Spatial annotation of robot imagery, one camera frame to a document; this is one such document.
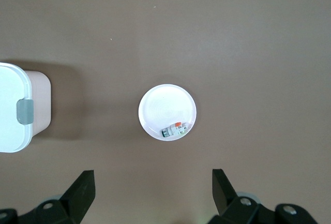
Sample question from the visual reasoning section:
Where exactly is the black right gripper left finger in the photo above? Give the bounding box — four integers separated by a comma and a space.
0, 170, 97, 224

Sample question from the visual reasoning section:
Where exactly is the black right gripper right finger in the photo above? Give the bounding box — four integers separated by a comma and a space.
210, 169, 318, 224

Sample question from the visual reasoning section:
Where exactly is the white lidded storage box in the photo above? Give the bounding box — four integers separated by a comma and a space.
0, 62, 52, 154

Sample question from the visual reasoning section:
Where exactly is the white round plate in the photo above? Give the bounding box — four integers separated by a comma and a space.
138, 84, 198, 142

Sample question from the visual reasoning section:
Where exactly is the white and green push-button switch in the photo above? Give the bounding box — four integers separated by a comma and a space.
160, 122, 188, 139

